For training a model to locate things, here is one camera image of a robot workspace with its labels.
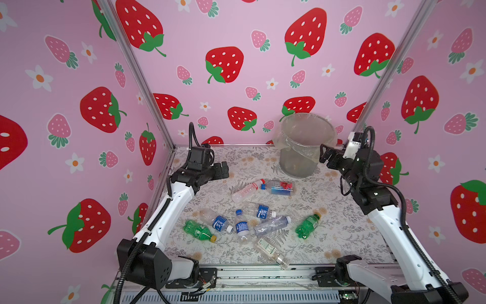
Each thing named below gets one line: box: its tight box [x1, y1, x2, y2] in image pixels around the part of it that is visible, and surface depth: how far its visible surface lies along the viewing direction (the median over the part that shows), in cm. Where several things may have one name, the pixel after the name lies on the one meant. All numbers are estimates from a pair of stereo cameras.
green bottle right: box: [294, 212, 322, 240], surface depth 85 cm
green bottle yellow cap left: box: [182, 219, 218, 243], surface depth 83 cm
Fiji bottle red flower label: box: [270, 181, 293, 196], surface depth 97 cm
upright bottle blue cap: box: [235, 209, 251, 244], surface depth 85 cm
